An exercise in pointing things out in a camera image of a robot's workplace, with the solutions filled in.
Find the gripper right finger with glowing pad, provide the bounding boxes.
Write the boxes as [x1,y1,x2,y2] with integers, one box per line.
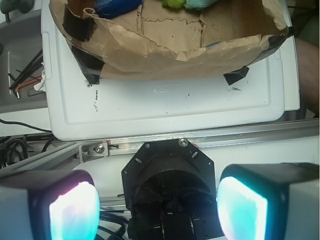
[217,162,320,240]

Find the crumpled white paper scrap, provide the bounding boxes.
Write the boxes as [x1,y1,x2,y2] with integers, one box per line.
[33,70,47,92]

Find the teal cloth rag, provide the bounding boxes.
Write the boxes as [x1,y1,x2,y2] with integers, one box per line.
[185,0,217,10]

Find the metal corner bracket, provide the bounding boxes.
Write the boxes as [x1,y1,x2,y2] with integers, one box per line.
[78,141,109,163]

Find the black power cables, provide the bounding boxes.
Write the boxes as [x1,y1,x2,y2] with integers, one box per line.
[0,118,55,171]

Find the orange allen key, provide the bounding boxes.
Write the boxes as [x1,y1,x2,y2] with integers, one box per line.
[14,76,42,99]

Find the blue sponge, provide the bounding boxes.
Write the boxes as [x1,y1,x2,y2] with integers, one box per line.
[94,0,144,19]

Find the brown paper bag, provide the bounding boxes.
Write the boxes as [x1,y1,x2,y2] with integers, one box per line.
[48,0,293,84]

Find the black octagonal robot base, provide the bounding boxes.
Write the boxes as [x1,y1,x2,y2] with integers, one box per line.
[121,139,223,240]

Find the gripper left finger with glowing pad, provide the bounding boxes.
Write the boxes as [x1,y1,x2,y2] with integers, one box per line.
[0,169,100,240]

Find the green fuzzy plush toy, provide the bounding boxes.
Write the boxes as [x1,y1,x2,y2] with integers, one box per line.
[162,0,186,9]

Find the aluminium extrusion rail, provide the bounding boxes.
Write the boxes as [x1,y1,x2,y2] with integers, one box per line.
[1,118,320,171]

